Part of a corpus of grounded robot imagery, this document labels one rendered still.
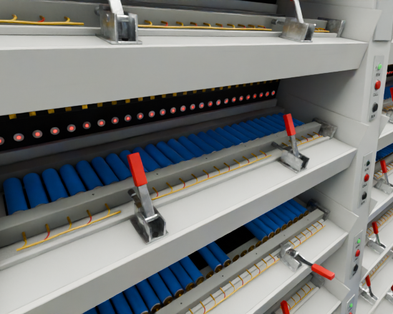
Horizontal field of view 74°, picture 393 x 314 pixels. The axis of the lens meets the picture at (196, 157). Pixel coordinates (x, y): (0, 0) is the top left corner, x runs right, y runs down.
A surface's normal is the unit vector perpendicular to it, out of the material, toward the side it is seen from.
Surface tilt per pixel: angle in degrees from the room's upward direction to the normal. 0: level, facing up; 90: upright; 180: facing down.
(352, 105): 90
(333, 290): 90
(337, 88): 90
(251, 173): 18
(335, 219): 90
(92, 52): 108
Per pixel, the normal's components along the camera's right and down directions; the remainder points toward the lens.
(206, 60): 0.58, 0.48
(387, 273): 0.10, -0.84
